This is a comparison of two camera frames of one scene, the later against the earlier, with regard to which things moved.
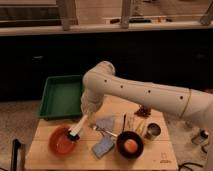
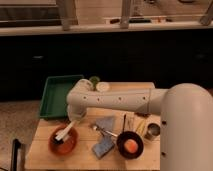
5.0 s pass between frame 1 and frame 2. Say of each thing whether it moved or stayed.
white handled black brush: moved
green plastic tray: stayed
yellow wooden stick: stayed
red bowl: stayed
